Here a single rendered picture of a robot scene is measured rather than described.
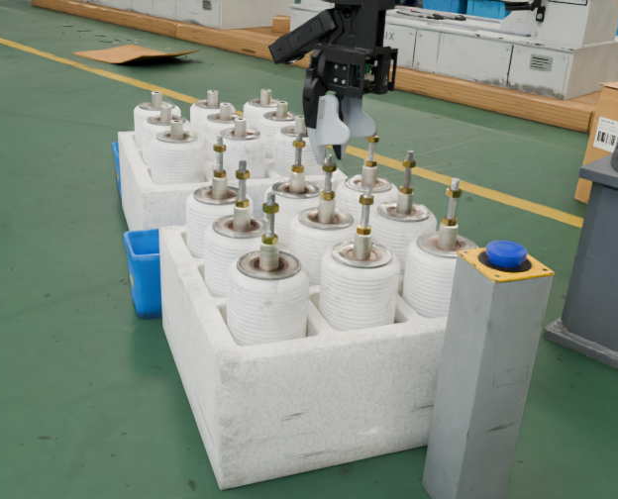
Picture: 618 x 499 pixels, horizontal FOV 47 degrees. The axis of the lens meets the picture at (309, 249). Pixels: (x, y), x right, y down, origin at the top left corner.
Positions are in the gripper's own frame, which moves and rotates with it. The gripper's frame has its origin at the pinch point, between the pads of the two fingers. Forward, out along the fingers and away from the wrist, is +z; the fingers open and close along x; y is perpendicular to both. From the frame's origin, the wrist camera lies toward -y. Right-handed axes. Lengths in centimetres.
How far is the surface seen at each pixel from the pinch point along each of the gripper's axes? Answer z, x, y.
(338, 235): 9.8, -2.3, 4.5
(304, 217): 9.2, -2.0, -1.5
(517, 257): 1.8, -9.1, 31.1
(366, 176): 7.8, 15.1, -3.4
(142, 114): 10, 19, -62
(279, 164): 15.2, 26.8, -31.3
